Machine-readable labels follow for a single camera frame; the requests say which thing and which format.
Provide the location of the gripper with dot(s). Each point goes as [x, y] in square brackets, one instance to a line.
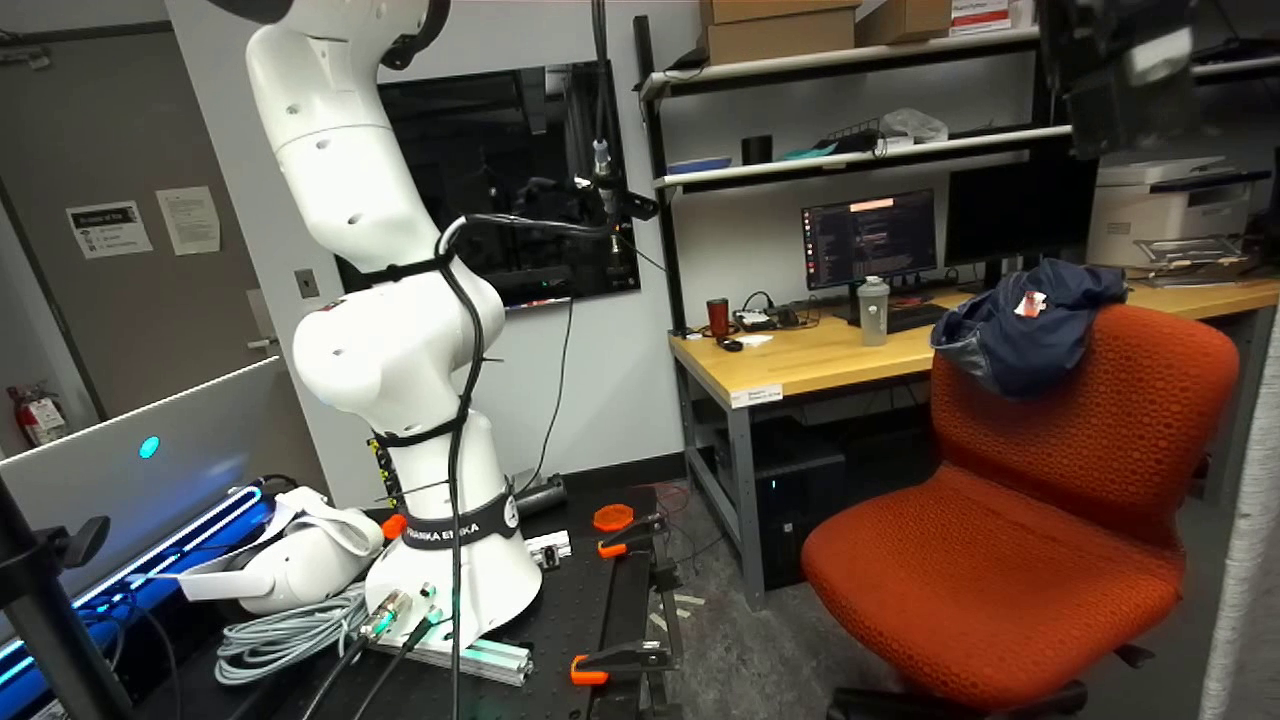
[1110, 110]

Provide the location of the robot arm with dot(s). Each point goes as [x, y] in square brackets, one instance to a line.
[340, 180]

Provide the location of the white printer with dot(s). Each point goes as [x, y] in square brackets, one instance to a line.
[1160, 215]

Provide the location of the dark monitor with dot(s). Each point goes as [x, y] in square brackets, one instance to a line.
[1020, 210]

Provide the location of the clear plastic bag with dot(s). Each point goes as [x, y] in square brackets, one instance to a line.
[912, 124]

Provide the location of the navy jacket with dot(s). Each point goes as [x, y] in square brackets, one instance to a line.
[1020, 330]

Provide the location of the lit monitor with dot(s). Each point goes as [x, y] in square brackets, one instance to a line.
[868, 238]

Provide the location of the black keyboard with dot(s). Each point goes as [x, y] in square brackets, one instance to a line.
[915, 316]

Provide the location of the grey water bottle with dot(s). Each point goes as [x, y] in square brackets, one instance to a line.
[874, 315]

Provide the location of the stack of cardboard boxes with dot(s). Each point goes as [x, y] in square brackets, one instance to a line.
[780, 30]

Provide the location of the black cylinder speaker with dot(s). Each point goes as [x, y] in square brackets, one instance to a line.
[756, 150]

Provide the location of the workbench with shelves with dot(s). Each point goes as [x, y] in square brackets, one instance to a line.
[830, 360]

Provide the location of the blue flat item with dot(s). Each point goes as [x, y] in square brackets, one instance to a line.
[698, 165]

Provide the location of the red tumbler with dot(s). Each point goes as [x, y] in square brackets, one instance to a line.
[718, 318]

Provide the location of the orange office chair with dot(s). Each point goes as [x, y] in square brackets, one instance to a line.
[1010, 560]

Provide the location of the black computer tower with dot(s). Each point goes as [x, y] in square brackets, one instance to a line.
[800, 500]

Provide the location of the orange black clamp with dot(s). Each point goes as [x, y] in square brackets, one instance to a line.
[630, 535]
[620, 662]

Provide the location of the orange round disc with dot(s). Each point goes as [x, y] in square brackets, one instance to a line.
[613, 517]

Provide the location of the black cylinder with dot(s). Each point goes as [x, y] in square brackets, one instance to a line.
[542, 494]

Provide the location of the paper notice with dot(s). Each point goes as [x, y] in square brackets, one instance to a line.
[108, 229]
[188, 220]

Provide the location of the white headset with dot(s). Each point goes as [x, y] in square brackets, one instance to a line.
[290, 560]

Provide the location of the silver laptop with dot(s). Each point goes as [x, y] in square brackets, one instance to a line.
[190, 440]

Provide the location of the grey door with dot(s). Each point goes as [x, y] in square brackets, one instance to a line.
[120, 330]

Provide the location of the red fire extinguisher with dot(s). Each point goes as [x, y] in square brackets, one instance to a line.
[40, 415]

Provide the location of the camera on mount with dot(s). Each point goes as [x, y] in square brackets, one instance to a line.
[608, 190]

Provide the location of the black wall screen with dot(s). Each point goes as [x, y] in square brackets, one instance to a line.
[520, 150]

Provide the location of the wall switch plate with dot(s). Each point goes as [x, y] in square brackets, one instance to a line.
[307, 283]

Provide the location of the aluminium rail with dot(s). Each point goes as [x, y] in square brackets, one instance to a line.
[490, 660]

